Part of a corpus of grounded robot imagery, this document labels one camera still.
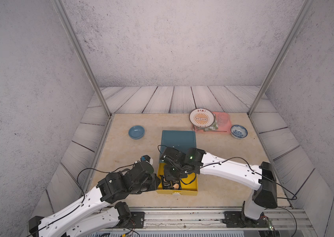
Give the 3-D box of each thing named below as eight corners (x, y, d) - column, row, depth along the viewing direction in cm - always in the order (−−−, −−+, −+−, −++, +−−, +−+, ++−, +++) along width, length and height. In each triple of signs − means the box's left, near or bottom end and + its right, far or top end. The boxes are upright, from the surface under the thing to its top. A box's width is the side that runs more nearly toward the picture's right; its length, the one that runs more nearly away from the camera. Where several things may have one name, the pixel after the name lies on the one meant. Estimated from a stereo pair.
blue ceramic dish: (128, 139, 107) (127, 136, 104) (131, 129, 114) (130, 125, 110) (143, 139, 107) (142, 136, 104) (144, 129, 114) (144, 125, 110)
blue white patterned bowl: (232, 140, 106) (234, 136, 103) (229, 128, 113) (230, 125, 110) (247, 140, 106) (249, 136, 103) (242, 128, 113) (244, 125, 110)
